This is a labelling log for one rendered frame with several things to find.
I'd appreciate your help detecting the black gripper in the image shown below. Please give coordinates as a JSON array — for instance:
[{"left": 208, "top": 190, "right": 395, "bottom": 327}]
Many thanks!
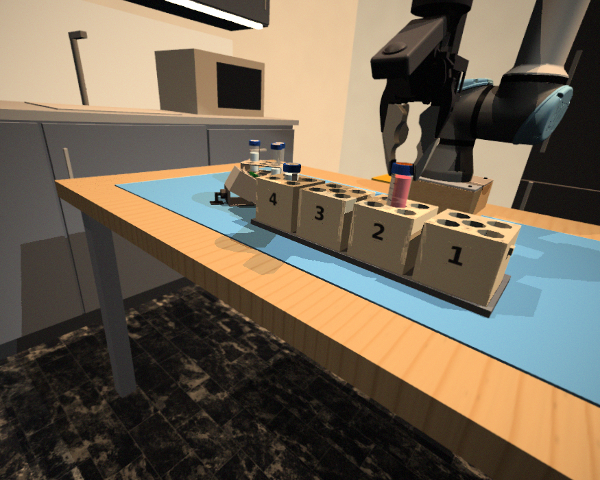
[{"left": 380, "top": 0, "right": 473, "bottom": 181}]

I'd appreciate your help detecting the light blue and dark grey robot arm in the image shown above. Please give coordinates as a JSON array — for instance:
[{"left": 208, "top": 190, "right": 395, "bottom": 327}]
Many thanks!
[{"left": 370, "top": 0, "right": 590, "bottom": 182}]

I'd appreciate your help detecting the light blue bench mat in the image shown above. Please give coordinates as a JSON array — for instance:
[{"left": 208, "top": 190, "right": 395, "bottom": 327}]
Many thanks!
[{"left": 115, "top": 171, "right": 600, "bottom": 408}]

